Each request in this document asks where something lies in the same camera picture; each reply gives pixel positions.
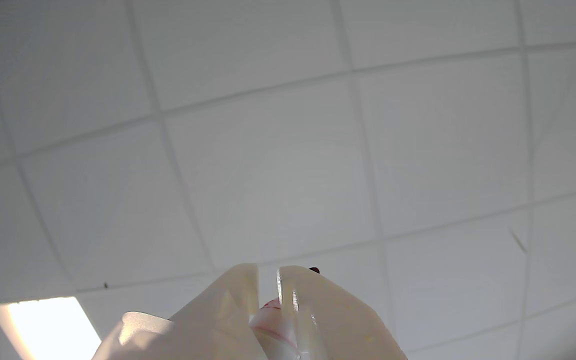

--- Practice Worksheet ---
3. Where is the bright ceiling light panel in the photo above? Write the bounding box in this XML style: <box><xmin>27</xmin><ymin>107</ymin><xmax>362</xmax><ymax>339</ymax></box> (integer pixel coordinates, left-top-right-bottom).
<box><xmin>0</xmin><ymin>296</ymin><xmax>103</xmax><ymax>360</ymax></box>

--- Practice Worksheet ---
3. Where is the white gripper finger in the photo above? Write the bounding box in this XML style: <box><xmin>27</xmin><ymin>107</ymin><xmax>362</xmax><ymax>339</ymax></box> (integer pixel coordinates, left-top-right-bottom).
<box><xmin>92</xmin><ymin>263</ymin><xmax>271</xmax><ymax>360</ymax></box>
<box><xmin>277</xmin><ymin>265</ymin><xmax>409</xmax><ymax>360</ymax></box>

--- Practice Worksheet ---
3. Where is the red marker pen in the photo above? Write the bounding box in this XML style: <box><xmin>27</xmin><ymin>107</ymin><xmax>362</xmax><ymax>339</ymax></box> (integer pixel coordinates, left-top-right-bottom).
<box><xmin>249</xmin><ymin>267</ymin><xmax>321</xmax><ymax>360</ymax></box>

